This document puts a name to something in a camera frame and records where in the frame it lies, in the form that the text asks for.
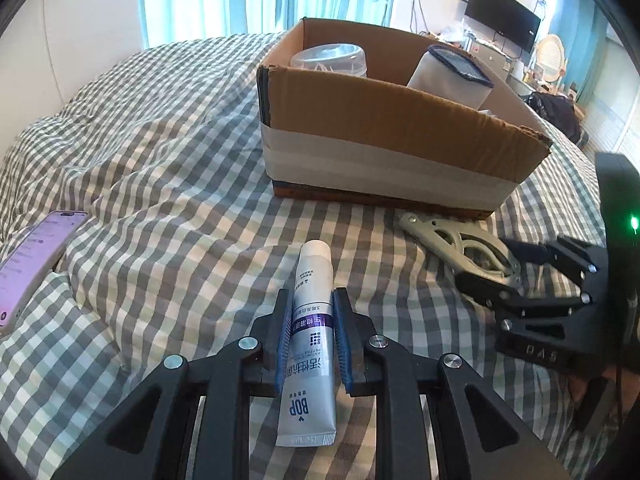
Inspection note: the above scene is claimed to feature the small silver fridge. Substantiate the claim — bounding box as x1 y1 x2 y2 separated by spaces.
469 39 512 70

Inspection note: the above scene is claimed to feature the white purple toothpaste tube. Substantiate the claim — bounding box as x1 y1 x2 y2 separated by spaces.
276 240 336 448

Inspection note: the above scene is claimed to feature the black wall television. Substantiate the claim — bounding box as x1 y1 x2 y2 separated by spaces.
464 0 541 53

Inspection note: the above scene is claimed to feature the purple smartphone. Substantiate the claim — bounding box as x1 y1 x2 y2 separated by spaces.
1 210 88 336

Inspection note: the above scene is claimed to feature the black bag on chair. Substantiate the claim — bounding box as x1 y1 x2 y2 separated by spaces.
522 92 589 148

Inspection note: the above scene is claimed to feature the grey checked bed quilt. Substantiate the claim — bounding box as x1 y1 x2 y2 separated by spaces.
1 35 615 479

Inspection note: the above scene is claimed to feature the open cardboard box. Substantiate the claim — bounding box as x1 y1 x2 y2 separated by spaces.
256 18 552 219

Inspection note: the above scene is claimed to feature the round white mirror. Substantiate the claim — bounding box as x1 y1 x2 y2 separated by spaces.
535 34 566 82

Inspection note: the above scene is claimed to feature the clear plastic water bottle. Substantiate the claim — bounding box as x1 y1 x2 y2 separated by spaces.
290 44 368 77

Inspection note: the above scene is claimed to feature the teal right curtain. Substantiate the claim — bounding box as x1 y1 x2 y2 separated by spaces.
549 0 608 104

